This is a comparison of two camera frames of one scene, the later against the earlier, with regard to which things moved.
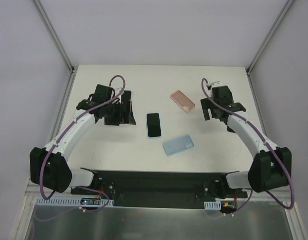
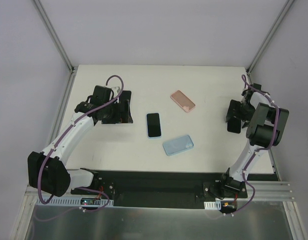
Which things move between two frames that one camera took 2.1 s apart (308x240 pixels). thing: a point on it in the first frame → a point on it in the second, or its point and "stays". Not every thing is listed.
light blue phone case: x=177 y=145 stays
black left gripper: x=122 y=113 stays
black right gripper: x=209 y=107 → x=234 y=115
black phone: x=126 y=97 stays
